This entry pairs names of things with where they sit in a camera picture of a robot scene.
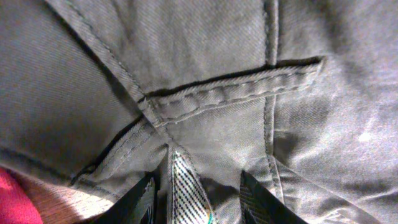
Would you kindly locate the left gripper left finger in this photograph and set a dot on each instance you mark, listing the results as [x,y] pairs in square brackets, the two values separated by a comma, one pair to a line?
[137,206]

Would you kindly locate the red t-shirt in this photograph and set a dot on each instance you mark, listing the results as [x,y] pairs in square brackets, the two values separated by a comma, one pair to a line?
[16,206]

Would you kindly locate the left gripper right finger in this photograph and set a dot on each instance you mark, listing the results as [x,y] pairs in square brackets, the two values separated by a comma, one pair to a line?
[259,206]

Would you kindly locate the grey shorts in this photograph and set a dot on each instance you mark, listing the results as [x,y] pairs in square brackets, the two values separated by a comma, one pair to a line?
[302,95]

